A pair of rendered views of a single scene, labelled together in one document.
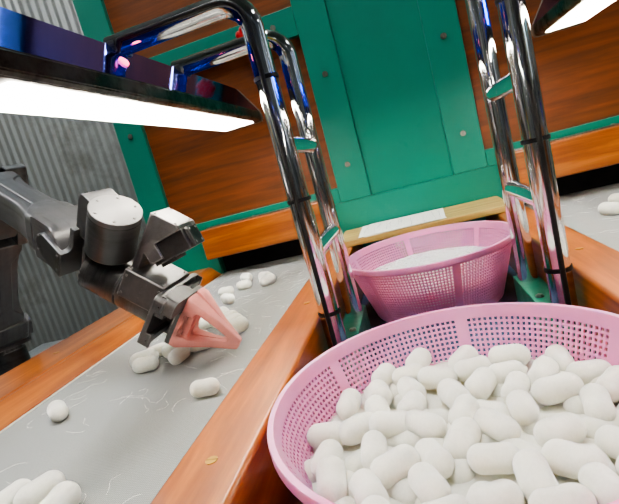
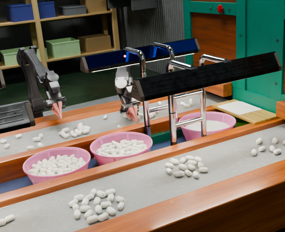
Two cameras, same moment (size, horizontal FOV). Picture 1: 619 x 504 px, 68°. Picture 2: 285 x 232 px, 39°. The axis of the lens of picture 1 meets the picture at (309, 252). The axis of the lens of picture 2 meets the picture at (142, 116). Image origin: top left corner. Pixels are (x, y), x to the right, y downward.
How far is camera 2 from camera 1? 1.60 m
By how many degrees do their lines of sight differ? 50
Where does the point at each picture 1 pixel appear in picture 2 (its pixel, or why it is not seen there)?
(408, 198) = (255, 98)
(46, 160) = not seen: outside the picture
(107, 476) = (95, 131)
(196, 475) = (92, 136)
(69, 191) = not seen: outside the picture
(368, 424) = (116, 144)
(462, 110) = (277, 73)
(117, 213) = (120, 84)
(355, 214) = (239, 94)
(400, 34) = (266, 31)
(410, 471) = (107, 149)
